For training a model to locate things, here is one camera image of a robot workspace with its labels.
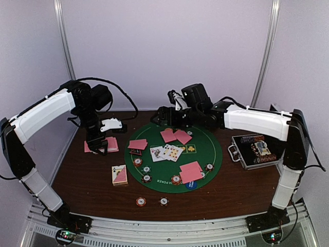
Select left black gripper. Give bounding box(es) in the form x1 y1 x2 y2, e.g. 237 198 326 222
75 103 108 156

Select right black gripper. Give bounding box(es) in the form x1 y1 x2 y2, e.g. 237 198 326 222
150 107 202 131

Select dealt red card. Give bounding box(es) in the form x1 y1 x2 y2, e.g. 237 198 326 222
180 161 202 173
160 130 177 143
84 141 91 153
174 130 192 145
128 139 148 150

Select red backed card deck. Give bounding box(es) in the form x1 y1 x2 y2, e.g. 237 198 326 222
105 137 119 153

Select dealt red card top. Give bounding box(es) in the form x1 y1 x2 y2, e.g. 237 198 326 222
160 130 177 143
174 130 192 145

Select face up card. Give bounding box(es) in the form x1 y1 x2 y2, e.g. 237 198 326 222
167 145 183 162
161 144 171 160

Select black red triangular dealer button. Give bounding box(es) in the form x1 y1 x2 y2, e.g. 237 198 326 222
129 149 142 156

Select orange chips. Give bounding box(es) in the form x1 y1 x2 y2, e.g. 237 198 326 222
133 158 143 167
171 175 181 185

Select dark chips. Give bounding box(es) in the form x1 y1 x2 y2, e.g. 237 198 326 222
205 164 214 171
141 174 152 183

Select orange poker chip stack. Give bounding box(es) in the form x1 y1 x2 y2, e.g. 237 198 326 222
136 197 147 207

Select blue small blind button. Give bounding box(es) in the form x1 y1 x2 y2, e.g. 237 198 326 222
185 181 197 190

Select dark red poker chip stack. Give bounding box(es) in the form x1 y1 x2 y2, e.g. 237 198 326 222
159 197 169 206

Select queen of hearts card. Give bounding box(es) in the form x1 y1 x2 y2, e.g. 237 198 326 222
150 146 164 162

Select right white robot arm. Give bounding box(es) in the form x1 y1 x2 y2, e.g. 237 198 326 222
150 83 310 227

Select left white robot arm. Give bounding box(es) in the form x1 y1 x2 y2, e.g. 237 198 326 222
1 81 112 228

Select round green poker mat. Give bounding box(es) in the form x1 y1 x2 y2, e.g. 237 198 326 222
124 123 223 193

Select aluminium poker chip case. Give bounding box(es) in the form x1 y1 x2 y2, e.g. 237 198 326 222
228 103 291 171

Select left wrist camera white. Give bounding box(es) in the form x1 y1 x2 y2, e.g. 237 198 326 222
100 118 127 133

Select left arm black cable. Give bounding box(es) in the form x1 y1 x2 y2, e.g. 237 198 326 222
74 76 139 120

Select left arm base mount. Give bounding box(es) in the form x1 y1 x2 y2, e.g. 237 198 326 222
47 214 93 234

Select front aluminium rail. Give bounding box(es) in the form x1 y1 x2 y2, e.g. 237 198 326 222
19 203 320 246

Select right aluminium frame post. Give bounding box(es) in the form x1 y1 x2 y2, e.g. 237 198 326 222
250 0 281 107

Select aluminium frame post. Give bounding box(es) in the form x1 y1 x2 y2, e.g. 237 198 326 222
53 0 82 91
250 0 281 107

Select left aluminium frame post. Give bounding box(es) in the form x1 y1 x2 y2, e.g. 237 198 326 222
53 0 82 91

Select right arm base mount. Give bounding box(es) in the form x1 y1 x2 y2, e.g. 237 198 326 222
246 213 290 233

